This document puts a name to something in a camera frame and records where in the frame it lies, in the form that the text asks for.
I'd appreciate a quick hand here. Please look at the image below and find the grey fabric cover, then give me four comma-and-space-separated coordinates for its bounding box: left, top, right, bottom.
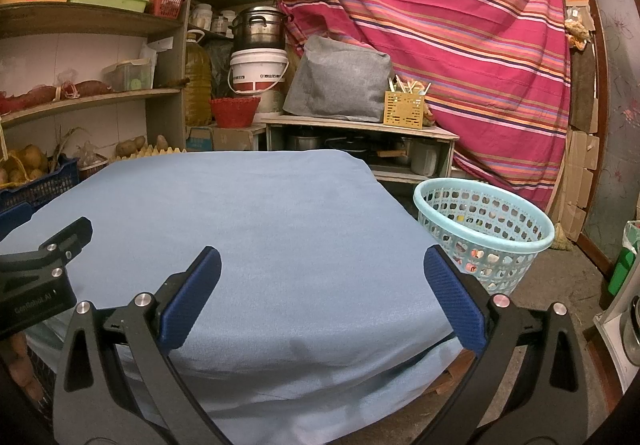
283, 36, 392, 122

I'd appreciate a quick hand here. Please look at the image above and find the green plastic container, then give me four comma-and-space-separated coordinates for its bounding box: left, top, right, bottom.
607, 247, 636, 296

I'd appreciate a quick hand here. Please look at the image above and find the white plastic canister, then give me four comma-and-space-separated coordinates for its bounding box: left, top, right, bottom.
411, 140, 441, 176

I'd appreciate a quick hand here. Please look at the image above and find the dark frying pan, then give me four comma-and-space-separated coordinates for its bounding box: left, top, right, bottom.
325, 136, 381, 153

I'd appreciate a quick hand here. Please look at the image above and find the stack of cardboard pieces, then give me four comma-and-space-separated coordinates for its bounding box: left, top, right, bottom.
557, 127, 601, 241

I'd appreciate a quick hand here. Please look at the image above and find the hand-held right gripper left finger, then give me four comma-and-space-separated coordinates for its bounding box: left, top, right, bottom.
52, 246, 236, 445

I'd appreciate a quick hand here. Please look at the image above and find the red striped cloth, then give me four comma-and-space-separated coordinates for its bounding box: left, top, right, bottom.
272, 0, 573, 206

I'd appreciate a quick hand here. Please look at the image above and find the steel cooking pot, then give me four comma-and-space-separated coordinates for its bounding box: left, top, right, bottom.
230, 6, 293, 52

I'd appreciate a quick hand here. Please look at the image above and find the large potato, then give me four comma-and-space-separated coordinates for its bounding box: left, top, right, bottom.
116, 136, 147, 156

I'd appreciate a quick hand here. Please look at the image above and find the wooden shelf unit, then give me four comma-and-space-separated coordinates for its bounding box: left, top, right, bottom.
0, 0, 198, 160

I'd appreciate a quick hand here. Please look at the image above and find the small red basket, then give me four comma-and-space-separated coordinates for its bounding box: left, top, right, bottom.
148, 0, 187, 20

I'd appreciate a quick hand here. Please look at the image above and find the blue plastic crate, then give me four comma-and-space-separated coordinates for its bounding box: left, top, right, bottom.
0, 157, 81, 226

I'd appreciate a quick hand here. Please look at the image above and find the red plastic bowl basket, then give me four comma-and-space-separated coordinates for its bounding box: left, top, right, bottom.
209, 96, 262, 128

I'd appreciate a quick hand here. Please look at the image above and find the white jar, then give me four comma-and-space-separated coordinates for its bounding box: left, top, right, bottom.
192, 4, 213, 32
212, 10, 236, 36

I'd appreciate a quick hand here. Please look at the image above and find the bundle of chopsticks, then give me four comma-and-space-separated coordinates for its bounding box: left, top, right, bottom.
387, 75, 433, 96

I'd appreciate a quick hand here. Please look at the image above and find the small steel pot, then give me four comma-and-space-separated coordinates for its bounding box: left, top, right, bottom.
287, 135, 321, 152

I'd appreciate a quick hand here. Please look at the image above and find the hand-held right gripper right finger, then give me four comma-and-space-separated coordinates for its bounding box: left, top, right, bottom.
423, 245, 591, 445

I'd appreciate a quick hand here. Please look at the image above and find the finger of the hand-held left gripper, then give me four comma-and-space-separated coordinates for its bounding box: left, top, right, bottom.
30, 216, 94, 271

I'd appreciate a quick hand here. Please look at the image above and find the light blue plastic basket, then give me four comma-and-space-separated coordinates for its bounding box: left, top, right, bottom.
413, 177, 556, 298

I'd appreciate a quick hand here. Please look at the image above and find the yellow utensil holder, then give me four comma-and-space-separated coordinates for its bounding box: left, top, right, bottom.
383, 91, 426, 128

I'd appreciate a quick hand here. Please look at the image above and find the person's left hand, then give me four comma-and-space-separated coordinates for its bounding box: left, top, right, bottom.
0, 332, 46, 401

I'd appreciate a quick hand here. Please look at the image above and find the yellow egg tray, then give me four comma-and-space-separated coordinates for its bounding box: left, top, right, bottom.
109, 145, 187, 163

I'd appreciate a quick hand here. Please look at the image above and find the pile of potatoes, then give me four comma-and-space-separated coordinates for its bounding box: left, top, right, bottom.
0, 145, 51, 183

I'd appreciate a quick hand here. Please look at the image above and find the low wooden cabinet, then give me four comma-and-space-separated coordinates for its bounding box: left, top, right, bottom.
260, 114, 461, 183

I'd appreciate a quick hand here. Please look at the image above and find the sweet potato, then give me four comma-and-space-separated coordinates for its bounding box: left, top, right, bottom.
0, 90, 58, 114
60, 81, 113, 96

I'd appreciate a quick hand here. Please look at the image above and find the white plastic bucket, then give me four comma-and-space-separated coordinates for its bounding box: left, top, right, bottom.
227, 49, 290, 96

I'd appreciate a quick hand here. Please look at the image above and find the clear plastic container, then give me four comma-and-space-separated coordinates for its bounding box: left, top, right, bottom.
102, 59, 153, 92

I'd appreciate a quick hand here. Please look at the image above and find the large cooking oil bottle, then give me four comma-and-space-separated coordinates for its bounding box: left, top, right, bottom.
184, 30, 213, 126

